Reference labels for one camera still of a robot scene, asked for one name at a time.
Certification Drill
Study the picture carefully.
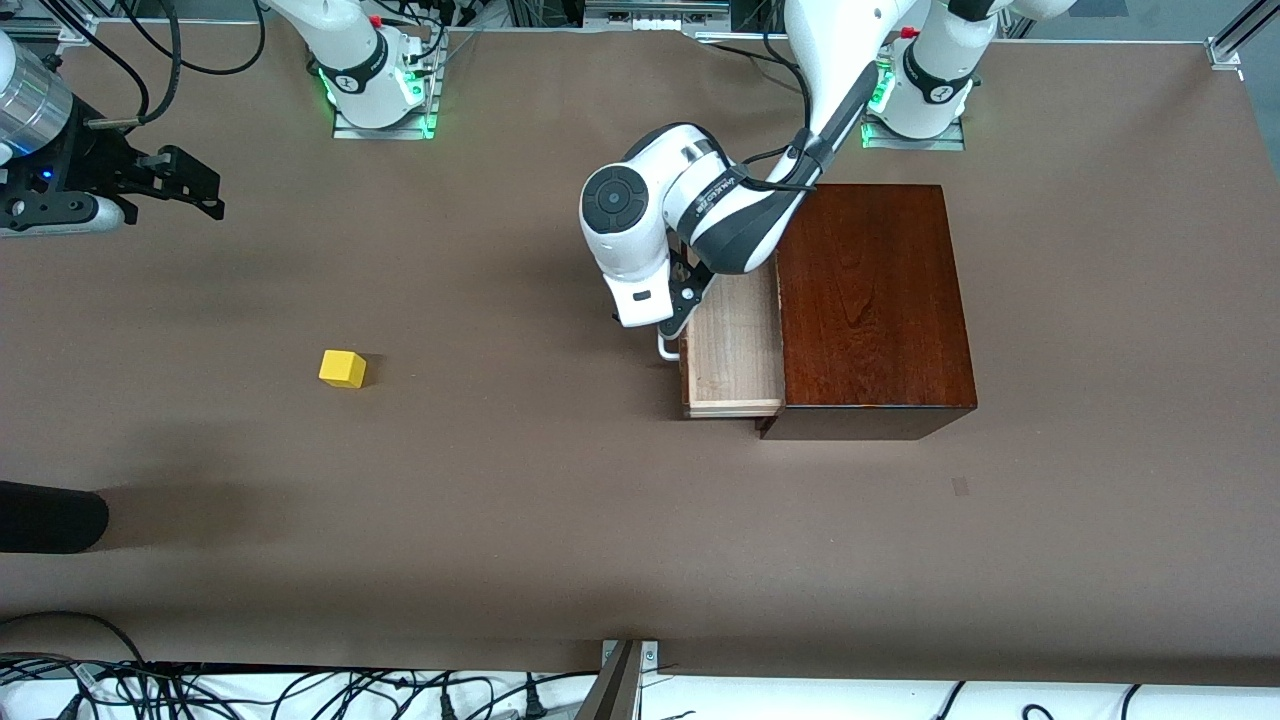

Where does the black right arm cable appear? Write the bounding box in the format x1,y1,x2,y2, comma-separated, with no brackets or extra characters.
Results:
60,0,183,129

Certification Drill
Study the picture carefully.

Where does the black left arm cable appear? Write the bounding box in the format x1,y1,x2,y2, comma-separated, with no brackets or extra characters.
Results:
735,40,833,193

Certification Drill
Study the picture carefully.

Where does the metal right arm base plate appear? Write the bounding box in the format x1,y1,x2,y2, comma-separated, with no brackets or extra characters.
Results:
332,28,443,141

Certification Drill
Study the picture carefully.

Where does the yellow block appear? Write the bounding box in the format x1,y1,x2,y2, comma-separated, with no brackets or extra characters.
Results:
318,349,368,390

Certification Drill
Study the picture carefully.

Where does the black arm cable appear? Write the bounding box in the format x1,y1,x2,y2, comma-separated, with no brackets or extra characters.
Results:
60,0,183,129
735,40,833,193

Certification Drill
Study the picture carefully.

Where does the silver metal connector rail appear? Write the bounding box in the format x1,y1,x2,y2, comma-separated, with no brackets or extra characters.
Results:
583,0,731,33

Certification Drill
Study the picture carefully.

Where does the dark brown wooden cabinet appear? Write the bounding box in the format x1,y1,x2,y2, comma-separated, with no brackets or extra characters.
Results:
757,183,977,441

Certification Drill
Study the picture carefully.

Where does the metal table edge bracket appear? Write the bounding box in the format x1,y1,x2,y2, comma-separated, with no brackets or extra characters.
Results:
575,640,661,720

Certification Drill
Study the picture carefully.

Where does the black cylindrical object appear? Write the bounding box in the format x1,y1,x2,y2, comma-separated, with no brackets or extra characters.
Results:
0,480,109,554

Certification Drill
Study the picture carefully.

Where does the black looping cable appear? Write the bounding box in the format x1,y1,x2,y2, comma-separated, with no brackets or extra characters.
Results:
120,0,267,76

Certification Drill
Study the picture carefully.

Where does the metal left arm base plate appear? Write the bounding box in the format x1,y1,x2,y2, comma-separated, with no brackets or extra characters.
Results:
858,50,967,152

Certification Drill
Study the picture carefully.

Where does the light wood drawer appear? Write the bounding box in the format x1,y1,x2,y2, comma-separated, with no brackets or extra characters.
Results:
680,270,784,419

